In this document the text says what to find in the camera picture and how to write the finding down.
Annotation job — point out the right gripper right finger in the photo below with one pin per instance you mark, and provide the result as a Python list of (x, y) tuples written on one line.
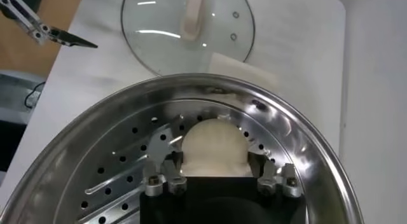
[(267, 179)]

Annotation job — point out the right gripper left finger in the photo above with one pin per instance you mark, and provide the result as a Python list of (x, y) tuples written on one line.
[(176, 182)]

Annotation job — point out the white steamed baozi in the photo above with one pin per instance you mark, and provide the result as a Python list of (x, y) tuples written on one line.
[(214, 145)]

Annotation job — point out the perforated steel steamer basket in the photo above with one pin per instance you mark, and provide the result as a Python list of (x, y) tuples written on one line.
[(95, 133)]

